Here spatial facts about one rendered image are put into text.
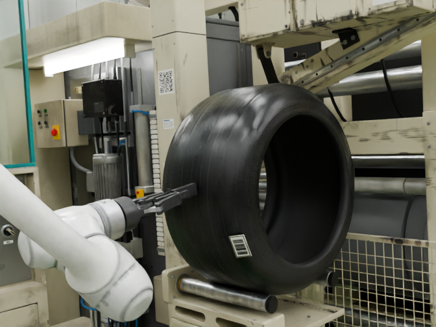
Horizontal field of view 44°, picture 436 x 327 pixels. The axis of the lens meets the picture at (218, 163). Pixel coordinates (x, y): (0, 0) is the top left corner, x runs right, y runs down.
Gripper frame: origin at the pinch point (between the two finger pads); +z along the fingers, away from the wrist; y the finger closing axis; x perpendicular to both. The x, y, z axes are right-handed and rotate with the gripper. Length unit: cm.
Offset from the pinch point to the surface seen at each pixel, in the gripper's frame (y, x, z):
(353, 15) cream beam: -18, -36, 56
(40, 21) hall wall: 884, -183, 465
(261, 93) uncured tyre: -8.1, -19.9, 23.9
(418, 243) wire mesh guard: -28, 31, 61
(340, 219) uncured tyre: -11, 20, 47
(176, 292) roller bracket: 24.1, 34.4, 10.7
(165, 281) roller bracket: 25.0, 30.1, 8.2
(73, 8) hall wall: 879, -205, 540
